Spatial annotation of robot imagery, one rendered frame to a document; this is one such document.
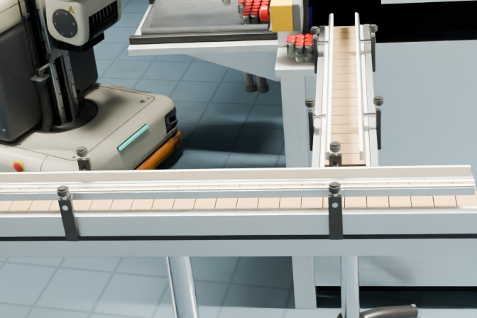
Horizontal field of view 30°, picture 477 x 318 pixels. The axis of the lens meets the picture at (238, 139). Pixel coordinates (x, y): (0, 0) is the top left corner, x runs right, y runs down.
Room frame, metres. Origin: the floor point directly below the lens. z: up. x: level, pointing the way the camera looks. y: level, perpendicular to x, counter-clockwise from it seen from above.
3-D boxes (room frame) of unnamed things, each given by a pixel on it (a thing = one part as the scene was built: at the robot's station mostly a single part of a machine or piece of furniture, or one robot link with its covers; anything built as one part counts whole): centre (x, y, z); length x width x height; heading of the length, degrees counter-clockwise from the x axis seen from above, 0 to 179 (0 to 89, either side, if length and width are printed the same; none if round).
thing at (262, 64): (2.23, 0.03, 0.80); 0.34 x 0.03 x 0.13; 82
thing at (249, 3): (2.30, -0.06, 0.91); 0.18 x 0.02 x 0.05; 171
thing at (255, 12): (2.29, -0.09, 0.91); 0.18 x 0.02 x 0.05; 171
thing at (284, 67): (2.01, -0.18, 0.87); 0.14 x 0.13 x 0.02; 82
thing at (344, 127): (1.73, -0.24, 0.92); 0.69 x 0.15 x 0.16; 172
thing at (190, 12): (2.32, 0.04, 0.90); 0.34 x 0.26 x 0.04; 81
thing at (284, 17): (2.03, -0.14, 1.00); 0.08 x 0.07 x 0.07; 82
